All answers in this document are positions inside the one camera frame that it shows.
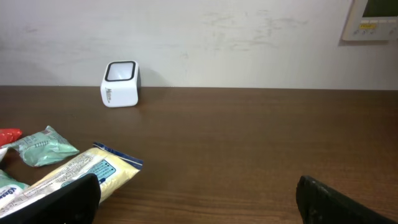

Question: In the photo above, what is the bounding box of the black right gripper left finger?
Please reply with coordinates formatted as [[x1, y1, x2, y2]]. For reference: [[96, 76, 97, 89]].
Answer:
[[1, 174, 101, 224]]

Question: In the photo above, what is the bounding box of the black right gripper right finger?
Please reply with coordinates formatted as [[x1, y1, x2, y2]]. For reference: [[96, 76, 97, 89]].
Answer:
[[296, 175, 397, 224]]

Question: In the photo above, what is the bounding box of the mint green foil pouch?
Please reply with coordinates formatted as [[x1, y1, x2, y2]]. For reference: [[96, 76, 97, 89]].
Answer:
[[1, 126, 79, 167]]

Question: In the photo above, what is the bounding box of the teal tissue pack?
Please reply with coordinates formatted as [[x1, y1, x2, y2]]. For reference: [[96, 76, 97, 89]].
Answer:
[[0, 170, 29, 208]]

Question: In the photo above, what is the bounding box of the orange spaghetti packet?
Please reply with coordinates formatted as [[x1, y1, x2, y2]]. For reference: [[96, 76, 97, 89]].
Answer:
[[0, 128, 22, 146]]

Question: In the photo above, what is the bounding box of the white shampoo tube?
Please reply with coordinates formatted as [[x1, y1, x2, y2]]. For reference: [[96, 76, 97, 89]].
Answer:
[[0, 147, 8, 161]]

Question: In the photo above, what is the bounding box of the white wall control panel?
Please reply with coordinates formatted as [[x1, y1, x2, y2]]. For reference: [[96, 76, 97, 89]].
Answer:
[[341, 0, 397, 41]]

